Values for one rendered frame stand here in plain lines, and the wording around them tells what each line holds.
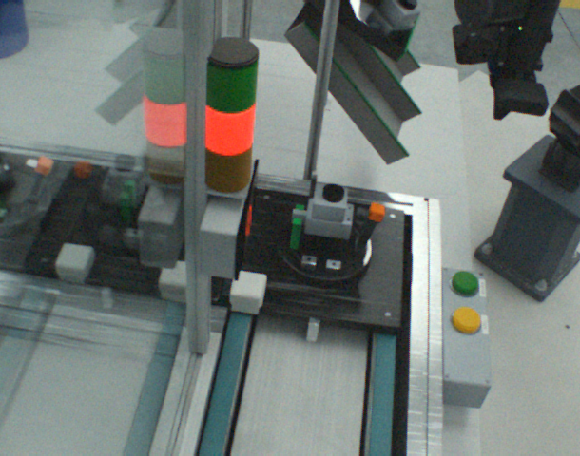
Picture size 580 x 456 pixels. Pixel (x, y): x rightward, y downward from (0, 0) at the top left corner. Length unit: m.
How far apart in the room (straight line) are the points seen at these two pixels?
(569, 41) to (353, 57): 2.74
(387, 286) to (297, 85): 0.67
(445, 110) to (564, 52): 2.25
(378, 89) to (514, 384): 0.55
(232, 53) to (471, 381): 0.57
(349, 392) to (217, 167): 0.42
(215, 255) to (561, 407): 0.62
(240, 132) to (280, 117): 0.82
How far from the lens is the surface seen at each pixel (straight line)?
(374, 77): 1.33
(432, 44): 3.63
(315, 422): 1.01
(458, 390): 1.06
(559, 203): 1.19
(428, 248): 1.19
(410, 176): 1.46
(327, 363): 1.07
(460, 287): 1.13
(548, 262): 1.28
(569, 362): 1.25
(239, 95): 0.70
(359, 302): 1.07
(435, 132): 1.58
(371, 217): 1.05
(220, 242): 0.77
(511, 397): 1.18
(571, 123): 1.14
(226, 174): 0.76
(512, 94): 0.89
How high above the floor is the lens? 1.79
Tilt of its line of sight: 45 degrees down
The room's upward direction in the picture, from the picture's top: 7 degrees clockwise
